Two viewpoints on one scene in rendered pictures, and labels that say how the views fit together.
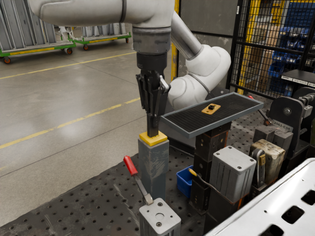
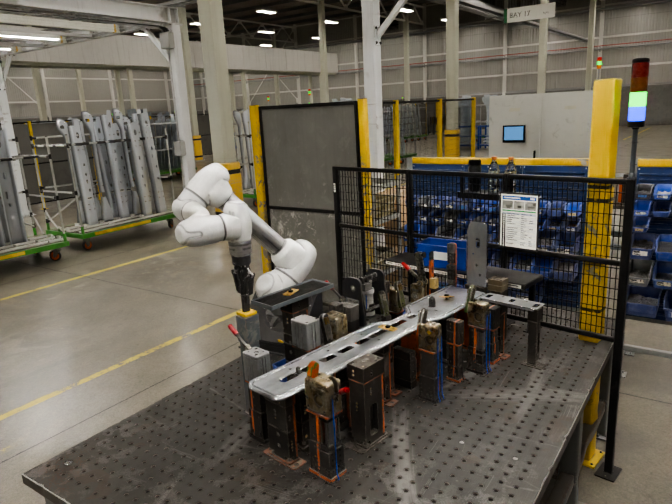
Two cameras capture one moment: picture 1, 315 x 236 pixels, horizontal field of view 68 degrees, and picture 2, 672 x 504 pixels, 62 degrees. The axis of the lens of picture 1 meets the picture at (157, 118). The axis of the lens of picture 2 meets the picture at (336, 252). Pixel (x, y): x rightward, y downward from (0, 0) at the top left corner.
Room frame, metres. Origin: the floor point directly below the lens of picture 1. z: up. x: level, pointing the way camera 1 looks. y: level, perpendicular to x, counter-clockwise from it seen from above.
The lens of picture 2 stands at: (-1.61, 0.04, 1.93)
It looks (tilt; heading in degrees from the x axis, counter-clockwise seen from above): 14 degrees down; 349
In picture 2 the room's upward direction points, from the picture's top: 3 degrees counter-clockwise
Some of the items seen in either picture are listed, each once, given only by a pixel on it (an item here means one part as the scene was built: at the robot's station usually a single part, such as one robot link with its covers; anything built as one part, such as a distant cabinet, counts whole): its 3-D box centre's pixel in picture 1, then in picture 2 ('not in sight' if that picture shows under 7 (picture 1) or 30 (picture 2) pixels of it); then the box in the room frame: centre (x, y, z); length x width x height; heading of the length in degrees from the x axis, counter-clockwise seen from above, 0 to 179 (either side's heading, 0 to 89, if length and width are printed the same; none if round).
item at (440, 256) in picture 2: not in sight; (446, 253); (1.34, -1.15, 1.10); 0.30 x 0.17 x 0.13; 43
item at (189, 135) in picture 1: (214, 111); (293, 293); (0.73, -0.20, 1.16); 0.37 x 0.14 x 0.02; 126
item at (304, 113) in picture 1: (286, 147); (366, 322); (0.81, -0.54, 0.94); 0.18 x 0.13 x 0.49; 126
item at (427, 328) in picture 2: not in sight; (430, 361); (0.48, -0.73, 0.87); 0.12 x 0.09 x 0.35; 36
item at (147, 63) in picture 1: (152, 70); (242, 265); (0.58, 0.01, 1.35); 0.08 x 0.07 x 0.09; 36
